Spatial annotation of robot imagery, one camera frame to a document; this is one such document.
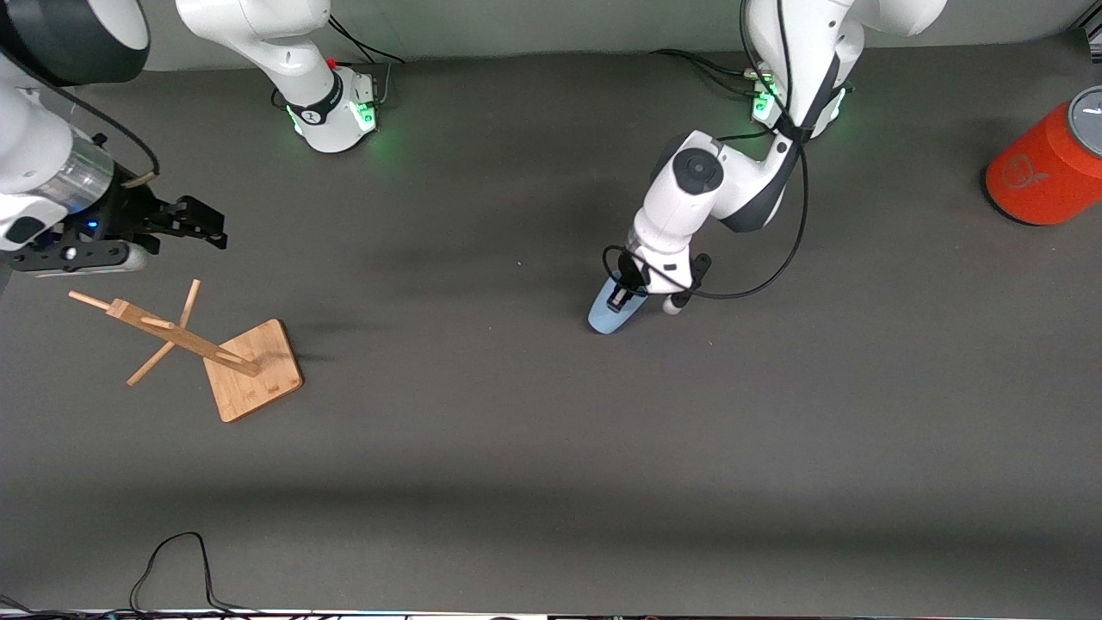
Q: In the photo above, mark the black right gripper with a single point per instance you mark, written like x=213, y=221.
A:
x=126, y=212

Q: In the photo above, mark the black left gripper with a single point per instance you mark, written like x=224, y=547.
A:
x=629, y=276

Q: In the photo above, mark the light blue cup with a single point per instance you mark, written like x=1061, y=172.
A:
x=607, y=320

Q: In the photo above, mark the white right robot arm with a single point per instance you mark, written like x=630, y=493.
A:
x=275, y=43

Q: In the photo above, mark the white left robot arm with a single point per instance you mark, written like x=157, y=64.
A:
x=689, y=207

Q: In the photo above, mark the wooden cup rack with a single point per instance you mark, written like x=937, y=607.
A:
x=254, y=379

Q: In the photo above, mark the orange can with fruit logo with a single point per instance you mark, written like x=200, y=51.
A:
x=1042, y=181

